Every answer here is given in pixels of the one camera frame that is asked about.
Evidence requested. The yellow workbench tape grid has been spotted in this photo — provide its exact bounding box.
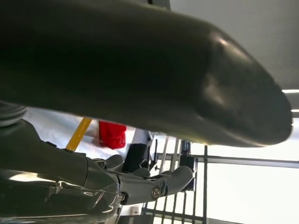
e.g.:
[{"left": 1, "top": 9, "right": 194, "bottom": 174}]
[{"left": 65, "top": 117, "right": 93, "bottom": 153}]

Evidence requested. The red cloth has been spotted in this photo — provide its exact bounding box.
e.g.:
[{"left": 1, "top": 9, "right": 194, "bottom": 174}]
[{"left": 98, "top": 120, "right": 128, "bottom": 150}]

